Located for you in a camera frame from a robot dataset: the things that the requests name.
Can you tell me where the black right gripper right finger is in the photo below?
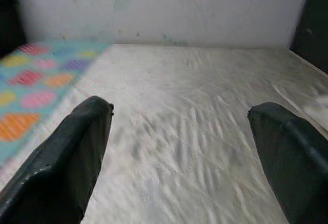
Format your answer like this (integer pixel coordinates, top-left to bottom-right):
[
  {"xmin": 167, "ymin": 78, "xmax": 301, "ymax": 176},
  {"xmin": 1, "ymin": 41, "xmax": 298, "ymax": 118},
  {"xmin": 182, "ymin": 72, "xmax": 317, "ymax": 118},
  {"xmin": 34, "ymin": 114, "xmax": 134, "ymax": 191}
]
[{"xmin": 247, "ymin": 101, "xmax": 328, "ymax": 224}]

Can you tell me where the dark tufted headboard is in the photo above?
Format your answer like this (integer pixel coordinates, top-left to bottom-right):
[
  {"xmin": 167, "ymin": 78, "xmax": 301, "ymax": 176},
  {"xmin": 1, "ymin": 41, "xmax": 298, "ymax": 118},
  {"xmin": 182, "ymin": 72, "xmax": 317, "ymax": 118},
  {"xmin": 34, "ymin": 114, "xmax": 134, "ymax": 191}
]
[{"xmin": 289, "ymin": 0, "xmax": 328, "ymax": 73}]

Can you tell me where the cream quilted mattress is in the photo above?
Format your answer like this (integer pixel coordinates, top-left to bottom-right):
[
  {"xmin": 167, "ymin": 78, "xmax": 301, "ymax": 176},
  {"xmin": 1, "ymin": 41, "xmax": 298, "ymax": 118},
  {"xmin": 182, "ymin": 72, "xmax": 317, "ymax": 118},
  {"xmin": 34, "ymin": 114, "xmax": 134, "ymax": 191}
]
[{"xmin": 0, "ymin": 43, "xmax": 328, "ymax": 224}]

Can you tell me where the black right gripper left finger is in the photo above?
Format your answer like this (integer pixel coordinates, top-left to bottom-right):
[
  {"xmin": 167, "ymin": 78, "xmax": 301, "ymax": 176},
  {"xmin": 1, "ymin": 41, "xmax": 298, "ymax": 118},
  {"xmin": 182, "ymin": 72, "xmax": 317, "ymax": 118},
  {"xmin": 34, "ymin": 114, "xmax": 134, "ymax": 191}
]
[{"xmin": 0, "ymin": 95, "xmax": 115, "ymax": 224}]

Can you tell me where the teal heart-print blanket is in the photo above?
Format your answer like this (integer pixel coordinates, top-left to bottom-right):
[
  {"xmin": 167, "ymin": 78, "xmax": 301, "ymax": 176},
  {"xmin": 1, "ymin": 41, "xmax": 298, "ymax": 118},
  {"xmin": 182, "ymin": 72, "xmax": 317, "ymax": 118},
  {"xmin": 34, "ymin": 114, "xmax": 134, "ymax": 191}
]
[{"xmin": 0, "ymin": 42, "xmax": 111, "ymax": 168}]

